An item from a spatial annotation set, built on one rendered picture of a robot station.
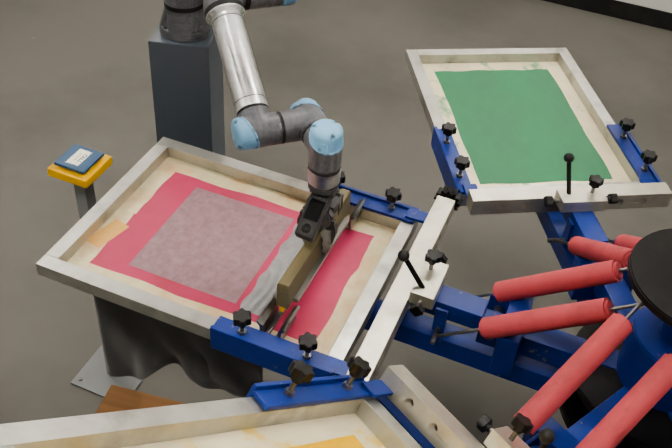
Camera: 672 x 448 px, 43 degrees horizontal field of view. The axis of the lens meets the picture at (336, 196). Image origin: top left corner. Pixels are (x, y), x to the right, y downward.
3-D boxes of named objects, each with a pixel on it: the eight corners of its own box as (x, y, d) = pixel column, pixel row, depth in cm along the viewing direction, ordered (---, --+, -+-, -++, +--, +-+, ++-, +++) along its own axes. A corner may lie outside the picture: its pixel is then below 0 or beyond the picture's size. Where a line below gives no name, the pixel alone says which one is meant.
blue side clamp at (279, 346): (210, 347, 195) (209, 327, 191) (220, 332, 199) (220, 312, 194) (330, 393, 187) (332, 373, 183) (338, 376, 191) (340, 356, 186)
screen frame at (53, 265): (38, 274, 207) (35, 263, 205) (164, 146, 249) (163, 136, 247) (334, 386, 187) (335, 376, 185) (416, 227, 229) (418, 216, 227)
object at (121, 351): (110, 378, 237) (91, 271, 210) (118, 368, 240) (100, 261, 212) (258, 438, 225) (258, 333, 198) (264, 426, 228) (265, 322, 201)
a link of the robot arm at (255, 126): (191, -45, 200) (241, 139, 184) (236, -49, 203) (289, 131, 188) (188, -15, 210) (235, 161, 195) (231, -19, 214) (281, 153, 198)
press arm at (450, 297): (409, 307, 202) (411, 292, 198) (417, 290, 206) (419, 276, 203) (479, 331, 197) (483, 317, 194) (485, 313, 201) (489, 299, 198)
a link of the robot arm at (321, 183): (333, 181, 189) (300, 170, 191) (332, 196, 192) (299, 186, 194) (346, 162, 194) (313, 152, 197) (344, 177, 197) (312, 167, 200)
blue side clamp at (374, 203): (308, 205, 235) (309, 186, 231) (315, 195, 239) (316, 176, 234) (410, 238, 227) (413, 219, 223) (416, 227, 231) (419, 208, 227)
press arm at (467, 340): (170, 260, 227) (169, 244, 223) (182, 246, 231) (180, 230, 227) (639, 427, 195) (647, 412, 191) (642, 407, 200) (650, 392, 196)
